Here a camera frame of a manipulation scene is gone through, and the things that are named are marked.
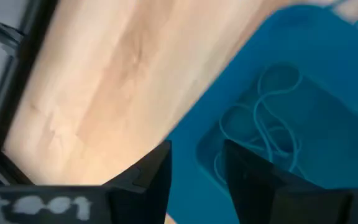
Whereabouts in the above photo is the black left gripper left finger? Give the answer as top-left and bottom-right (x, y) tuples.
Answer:
(104, 139), (172, 224)

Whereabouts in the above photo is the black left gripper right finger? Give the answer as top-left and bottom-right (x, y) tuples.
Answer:
(222, 139), (354, 224)

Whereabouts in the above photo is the blue plastic bin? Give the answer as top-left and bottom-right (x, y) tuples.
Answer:
(165, 4), (358, 224)

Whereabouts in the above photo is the black table edge frame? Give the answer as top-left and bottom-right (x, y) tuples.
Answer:
(0, 0), (58, 187)

